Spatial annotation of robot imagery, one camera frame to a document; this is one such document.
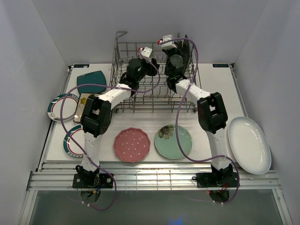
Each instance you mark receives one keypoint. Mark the teal square plate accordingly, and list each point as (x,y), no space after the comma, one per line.
(96,77)

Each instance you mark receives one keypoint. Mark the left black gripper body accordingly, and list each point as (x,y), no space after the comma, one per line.
(146,68)

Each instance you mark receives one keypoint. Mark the mint green flower plate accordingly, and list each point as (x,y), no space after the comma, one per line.
(166,142)

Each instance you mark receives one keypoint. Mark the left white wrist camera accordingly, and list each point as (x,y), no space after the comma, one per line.
(145,53)

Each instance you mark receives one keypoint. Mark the white oval platter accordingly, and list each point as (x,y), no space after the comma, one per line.
(249,145)

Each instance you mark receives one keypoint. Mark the grey wire dish rack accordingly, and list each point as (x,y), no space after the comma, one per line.
(153,93)

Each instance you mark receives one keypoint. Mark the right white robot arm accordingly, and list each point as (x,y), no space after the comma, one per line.
(212,115)

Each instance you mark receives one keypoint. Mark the logo sticker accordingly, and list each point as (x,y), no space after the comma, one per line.
(81,66)
(220,65)

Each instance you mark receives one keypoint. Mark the left logo sticker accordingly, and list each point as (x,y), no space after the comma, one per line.
(81,66)

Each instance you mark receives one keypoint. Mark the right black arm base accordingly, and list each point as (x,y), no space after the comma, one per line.
(212,180)

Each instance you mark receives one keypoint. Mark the round plate red teal rim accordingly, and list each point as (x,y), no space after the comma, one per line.
(69,145)

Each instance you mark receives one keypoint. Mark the right logo sticker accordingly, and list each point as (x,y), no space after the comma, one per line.
(220,65)

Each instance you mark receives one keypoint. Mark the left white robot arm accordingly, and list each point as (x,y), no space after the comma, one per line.
(97,115)

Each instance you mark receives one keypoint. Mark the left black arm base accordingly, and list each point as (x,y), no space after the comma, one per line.
(101,180)

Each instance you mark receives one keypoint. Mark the pink dotted scalloped plate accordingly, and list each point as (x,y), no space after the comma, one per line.
(131,145)

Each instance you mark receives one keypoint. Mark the black square floral plate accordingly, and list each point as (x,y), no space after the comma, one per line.
(187,53)

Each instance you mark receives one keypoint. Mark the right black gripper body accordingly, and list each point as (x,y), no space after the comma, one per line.
(171,52)

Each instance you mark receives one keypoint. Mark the cream square flower plate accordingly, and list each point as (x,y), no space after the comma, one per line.
(80,107)

